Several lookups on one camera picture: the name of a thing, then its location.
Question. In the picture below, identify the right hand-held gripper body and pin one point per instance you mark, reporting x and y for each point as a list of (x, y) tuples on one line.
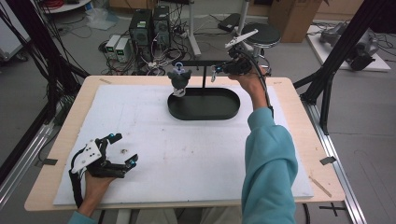
[(241, 62)]

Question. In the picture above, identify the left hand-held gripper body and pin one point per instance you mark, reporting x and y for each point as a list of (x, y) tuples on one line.
[(88, 155)]

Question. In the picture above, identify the black tray with hook rack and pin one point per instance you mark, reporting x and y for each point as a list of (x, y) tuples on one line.
[(204, 105)]

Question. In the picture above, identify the person's right hand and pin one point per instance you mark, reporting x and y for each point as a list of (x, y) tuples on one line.
[(255, 87)]

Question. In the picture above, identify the person's left hand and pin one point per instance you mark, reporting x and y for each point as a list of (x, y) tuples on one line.
[(93, 193)]

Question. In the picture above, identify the black round stool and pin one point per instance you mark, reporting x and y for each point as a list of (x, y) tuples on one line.
[(264, 34)]

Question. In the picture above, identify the black tape piece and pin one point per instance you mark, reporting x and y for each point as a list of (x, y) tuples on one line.
[(328, 160), (49, 161)]

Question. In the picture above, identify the flat black device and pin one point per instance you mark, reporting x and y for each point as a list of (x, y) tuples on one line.
[(229, 22)]

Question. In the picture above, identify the white foam mat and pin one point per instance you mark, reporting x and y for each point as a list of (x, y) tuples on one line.
[(174, 161)]

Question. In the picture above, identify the white table leg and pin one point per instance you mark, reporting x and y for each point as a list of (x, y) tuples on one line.
[(193, 31), (243, 15)]

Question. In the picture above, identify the brown cardboard box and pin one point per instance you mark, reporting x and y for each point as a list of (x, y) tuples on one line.
[(294, 18)]

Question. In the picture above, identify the slim black computer tower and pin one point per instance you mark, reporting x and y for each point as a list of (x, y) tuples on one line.
[(162, 26)]

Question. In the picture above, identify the large black computer tower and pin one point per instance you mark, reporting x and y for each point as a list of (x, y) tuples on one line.
[(140, 34)]

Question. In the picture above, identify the white power supply unit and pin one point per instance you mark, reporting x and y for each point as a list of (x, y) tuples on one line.
[(122, 49), (112, 45)]

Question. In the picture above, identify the white floor board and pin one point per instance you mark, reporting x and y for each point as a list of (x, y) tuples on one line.
[(330, 56)]

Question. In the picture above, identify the grey machine part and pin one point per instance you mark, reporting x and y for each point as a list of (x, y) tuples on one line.
[(331, 34)]

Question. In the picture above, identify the clear plastic bag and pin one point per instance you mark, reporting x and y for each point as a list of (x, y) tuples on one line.
[(101, 18)]

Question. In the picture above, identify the black and grey machine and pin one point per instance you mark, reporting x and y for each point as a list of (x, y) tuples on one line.
[(362, 53)]

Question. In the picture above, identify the round white table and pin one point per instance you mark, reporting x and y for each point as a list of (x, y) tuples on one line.
[(67, 6)]

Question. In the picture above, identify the white cabinet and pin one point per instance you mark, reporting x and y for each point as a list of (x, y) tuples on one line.
[(11, 34)]

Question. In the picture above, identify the thin wooden stick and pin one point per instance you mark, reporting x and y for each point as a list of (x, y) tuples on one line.
[(320, 186)]

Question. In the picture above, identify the black tape cross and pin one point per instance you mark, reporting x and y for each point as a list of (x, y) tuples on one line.
[(333, 208)]

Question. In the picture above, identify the aluminium rail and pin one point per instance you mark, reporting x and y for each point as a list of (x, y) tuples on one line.
[(342, 186), (18, 174)]

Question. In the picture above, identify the black metal frame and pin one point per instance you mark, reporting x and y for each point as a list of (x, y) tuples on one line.
[(34, 31), (348, 37)]

